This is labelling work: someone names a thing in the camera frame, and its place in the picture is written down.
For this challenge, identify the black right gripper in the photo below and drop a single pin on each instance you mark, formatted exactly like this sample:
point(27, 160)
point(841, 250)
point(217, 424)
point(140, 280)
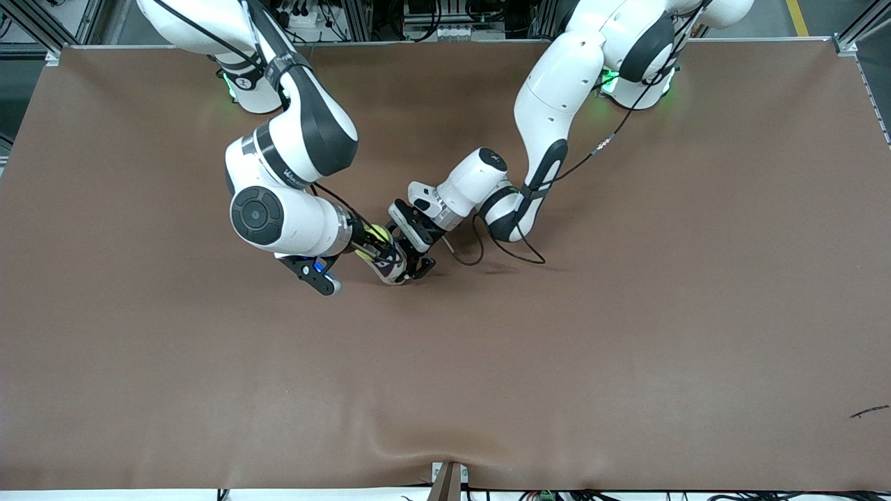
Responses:
point(361, 235)

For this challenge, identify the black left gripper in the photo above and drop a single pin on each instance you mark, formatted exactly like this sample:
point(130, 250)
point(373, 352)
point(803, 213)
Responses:
point(420, 263)

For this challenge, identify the yellow tennis ball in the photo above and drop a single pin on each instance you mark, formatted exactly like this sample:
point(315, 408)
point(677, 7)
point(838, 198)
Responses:
point(379, 233)

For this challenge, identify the white blue tennis ball can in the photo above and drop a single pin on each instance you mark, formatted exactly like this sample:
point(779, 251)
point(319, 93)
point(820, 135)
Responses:
point(393, 273)

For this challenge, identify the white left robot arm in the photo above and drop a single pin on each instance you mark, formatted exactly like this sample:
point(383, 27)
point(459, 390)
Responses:
point(557, 104)

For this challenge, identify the brown table mat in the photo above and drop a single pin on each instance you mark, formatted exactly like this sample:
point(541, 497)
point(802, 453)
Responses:
point(445, 383)

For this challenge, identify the white terminal block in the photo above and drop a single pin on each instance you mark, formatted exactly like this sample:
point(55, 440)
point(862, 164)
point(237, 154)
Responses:
point(459, 31)

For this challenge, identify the white power strip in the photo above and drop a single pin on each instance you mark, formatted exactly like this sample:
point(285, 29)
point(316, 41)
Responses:
point(306, 17)

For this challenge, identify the small dark twig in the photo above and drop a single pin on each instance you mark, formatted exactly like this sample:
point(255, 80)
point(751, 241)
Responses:
point(870, 412)

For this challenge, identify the aluminium frame post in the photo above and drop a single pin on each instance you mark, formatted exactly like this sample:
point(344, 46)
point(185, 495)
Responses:
point(356, 21)
point(539, 17)

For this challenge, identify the grey table edge bracket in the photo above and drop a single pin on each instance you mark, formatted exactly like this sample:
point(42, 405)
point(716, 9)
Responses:
point(449, 483)

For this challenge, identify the aluminium frame profile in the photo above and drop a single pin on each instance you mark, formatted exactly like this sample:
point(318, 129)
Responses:
point(846, 43)
point(36, 28)

